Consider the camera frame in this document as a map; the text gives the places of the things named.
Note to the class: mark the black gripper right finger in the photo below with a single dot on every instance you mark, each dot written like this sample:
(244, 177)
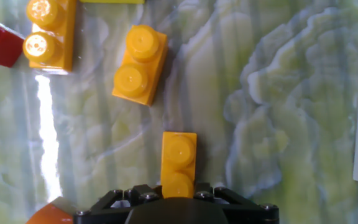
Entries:
(253, 216)

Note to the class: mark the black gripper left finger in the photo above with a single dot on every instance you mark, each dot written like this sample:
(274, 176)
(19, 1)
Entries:
(104, 216)

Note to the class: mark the yellow-orange four-stud brick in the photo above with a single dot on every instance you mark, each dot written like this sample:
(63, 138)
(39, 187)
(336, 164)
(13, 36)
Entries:
(179, 161)
(53, 37)

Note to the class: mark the orange square brick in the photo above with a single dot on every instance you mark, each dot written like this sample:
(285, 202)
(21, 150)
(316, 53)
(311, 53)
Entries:
(51, 214)

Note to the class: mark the green marble pattern mat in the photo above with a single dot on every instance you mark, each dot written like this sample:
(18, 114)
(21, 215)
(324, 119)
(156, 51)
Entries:
(228, 93)

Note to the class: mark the yellow-orange two-stud brick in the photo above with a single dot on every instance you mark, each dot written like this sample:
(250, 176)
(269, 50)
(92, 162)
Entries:
(140, 65)

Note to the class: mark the lime yellow brick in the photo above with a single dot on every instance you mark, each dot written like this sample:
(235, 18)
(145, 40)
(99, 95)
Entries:
(112, 1)

